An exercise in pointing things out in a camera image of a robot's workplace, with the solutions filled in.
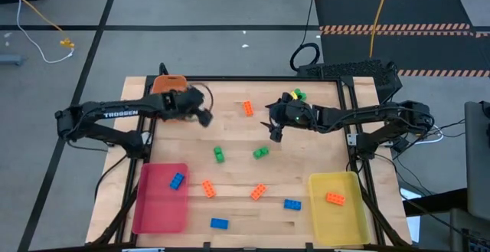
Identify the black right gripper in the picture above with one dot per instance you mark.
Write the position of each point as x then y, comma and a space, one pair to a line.
293, 114

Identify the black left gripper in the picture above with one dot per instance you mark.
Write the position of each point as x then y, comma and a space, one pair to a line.
181, 104

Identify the green toy building block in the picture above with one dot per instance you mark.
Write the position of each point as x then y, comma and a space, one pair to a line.
218, 154
301, 95
260, 152

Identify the orange toy building block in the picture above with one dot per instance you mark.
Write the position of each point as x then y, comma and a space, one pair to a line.
259, 191
335, 198
248, 108
208, 188

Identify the blue toy building block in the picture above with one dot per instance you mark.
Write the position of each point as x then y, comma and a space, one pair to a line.
177, 180
219, 223
292, 204

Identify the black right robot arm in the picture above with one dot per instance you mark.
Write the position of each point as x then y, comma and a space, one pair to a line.
363, 116

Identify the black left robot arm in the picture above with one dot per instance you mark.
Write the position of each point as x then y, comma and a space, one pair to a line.
115, 112

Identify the orange plastic basket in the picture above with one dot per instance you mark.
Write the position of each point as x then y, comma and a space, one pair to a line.
168, 81

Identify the pink translucent plastic tray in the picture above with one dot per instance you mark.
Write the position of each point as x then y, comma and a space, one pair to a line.
157, 206

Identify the yellow translucent plastic tray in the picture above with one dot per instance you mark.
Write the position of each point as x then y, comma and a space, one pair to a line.
337, 225

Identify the white paper sheet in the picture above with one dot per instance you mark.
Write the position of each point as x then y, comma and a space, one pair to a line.
411, 206

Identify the black hazard-striped floor mat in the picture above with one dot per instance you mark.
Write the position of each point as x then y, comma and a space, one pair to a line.
383, 10

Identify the black beam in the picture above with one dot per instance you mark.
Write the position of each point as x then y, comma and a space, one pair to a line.
436, 202

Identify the grey flat object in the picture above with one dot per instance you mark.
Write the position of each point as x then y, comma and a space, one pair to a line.
9, 59

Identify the grey cabinet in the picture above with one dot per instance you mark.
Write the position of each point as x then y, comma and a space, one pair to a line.
478, 160

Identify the black aluminium table frame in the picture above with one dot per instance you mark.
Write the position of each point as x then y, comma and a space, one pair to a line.
268, 79

